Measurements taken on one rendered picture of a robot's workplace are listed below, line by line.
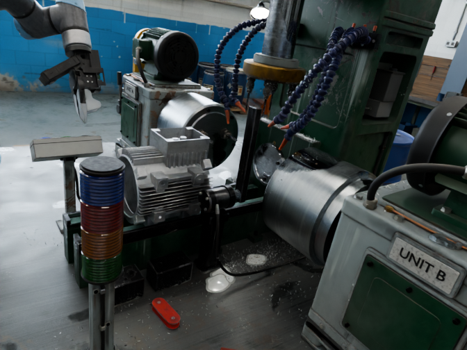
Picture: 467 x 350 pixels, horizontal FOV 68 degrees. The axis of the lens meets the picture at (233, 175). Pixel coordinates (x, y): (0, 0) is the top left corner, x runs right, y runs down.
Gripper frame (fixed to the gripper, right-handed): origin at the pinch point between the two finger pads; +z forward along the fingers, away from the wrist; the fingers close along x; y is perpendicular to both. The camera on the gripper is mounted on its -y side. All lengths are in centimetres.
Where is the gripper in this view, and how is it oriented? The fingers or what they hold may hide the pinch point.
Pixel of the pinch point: (81, 118)
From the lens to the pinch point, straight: 108.9
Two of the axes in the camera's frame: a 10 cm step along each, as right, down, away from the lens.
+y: 7.9, -1.3, 5.9
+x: -5.8, 1.1, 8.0
